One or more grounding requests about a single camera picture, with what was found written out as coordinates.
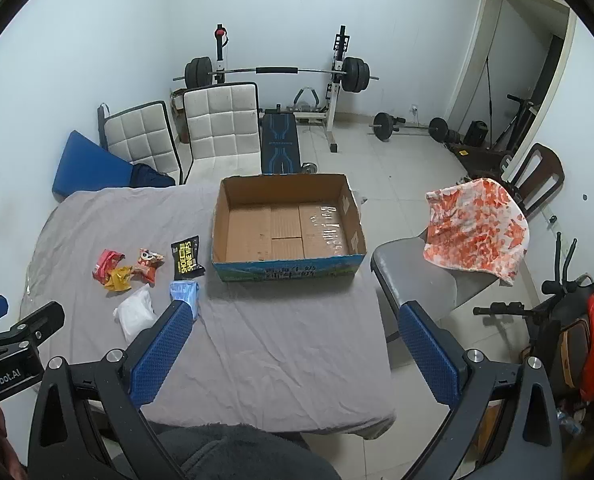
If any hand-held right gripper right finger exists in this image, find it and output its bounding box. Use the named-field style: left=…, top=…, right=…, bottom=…
left=398, top=300, right=565, bottom=480

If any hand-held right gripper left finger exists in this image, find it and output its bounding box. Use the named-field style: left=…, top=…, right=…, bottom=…
left=27, top=300, right=198, bottom=480

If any white soft plastic bag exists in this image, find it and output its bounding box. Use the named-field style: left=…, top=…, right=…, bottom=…
left=113, top=287, right=158, bottom=344

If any light blue soft packet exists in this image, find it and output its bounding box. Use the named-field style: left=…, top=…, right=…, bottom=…
left=169, top=281, right=201, bottom=321

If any yellow snack packet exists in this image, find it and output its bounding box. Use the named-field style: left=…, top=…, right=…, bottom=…
left=103, top=266, right=134, bottom=293

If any red snack packet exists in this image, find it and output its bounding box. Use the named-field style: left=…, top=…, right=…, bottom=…
left=92, top=249, right=126, bottom=284

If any orange cartoon snack packet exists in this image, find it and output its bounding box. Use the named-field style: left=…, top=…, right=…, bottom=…
left=133, top=248, right=166, bottom=284

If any black and yellow wipes packet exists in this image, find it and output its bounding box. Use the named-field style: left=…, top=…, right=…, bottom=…
left=171, top=240, right=207, bottom=281

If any grey padded seat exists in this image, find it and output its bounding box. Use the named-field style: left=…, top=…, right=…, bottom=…
left=372, top=232, right=498, bottom=344

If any person's dark clothing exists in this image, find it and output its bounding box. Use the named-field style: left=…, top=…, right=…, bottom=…
left=147, top=422, right=342, bottom=480

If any orange and white floral cloth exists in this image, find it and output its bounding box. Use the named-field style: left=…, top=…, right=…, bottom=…
left=423, top=176, right=530, bottom=287

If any black exercise bike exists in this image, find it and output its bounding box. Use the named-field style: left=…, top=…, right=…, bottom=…
left=472, top=232, right=594, bottom=401

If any blue foam mat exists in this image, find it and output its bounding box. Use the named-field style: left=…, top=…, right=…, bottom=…
left=52, top=130, right=134, bottom=204

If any dark blue cloth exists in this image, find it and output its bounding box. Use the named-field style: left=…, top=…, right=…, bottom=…
left=129, top=162, right=176, bottom=190

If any small white quilted chair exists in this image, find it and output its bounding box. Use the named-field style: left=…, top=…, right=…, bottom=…
left=97, top=101, right=183, bottom=186

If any brown wooden chair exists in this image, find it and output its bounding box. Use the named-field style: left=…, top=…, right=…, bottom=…
left=499, top=142, right=566, bottom=219

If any black bag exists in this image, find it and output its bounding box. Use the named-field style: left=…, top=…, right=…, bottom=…
left=464, top=120, right=488, bottom=147

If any short barbell with plates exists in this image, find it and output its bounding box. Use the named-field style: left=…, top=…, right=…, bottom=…
left=369, top=112, right=450, bottom=142

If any large white quilted chair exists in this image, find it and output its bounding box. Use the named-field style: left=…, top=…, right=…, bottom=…
left=182, top=82, right=263, bottom=184

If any small brown cardboard box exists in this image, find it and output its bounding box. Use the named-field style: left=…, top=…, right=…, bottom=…
left=171, top=87, right=190, bottom=144

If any black and blue weight bench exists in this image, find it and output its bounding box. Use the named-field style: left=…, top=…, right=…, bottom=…
left=259, top=110, right=300, bottom=176

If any black kick scooter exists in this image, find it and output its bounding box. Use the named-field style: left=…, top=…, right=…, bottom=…
left=492, top=94, right=536, bottom=154

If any barbell with black plates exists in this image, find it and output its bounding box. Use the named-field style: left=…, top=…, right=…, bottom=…
left=173, top=57, right=380, bottom=94

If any cream door frame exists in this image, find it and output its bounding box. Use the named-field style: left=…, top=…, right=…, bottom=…
left=447, top=0, right=578, bottom=152

